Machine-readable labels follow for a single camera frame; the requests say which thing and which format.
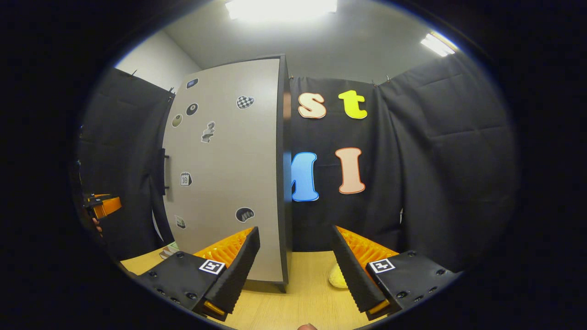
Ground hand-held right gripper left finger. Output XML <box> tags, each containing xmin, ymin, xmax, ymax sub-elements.
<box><xmin>138</xmin><ymin>226</ymin><xmax>261</xmax><ymax>321</ymax></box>

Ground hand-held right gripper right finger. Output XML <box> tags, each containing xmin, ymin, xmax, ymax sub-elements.
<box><xmin>330</xmin><ymin>225</ymin><xmax>461</xmax><ymax>321</ymax></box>

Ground dark grey cabinet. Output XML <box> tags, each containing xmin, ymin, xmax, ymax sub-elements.
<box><xmin>161</xmin><ymin>54</ymin><xmax>295</xmax><ymax>294</ymax></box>

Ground yellow bun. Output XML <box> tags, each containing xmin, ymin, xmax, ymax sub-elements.
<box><xmin>328</xmin><ymin>264</ymin><xmax>350</xmax><ymax>289</ymax></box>

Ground black backdrop cloth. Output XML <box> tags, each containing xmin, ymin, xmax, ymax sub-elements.
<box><xmin>76</xmin><ymin>49</ymin><xmax>521</xmax><ymax>273</ymax></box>

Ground small ceiling light panel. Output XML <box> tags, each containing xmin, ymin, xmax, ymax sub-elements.
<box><xmin>421</xmin><ymin>31</ymin><xmax>459</xmax><ymax>58</ymax></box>

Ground large ceiling light panel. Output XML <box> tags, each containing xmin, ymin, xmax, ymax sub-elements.
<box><xmin>225</xmin><ymin>0</ymin><xmax>338</xmax><ymax>22</ymax></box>

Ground black door handle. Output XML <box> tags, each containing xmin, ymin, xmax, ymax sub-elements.
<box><xmin>158</xmin><ymin>148</ymin><xmax>171</xmax><ymax>197</ymax></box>

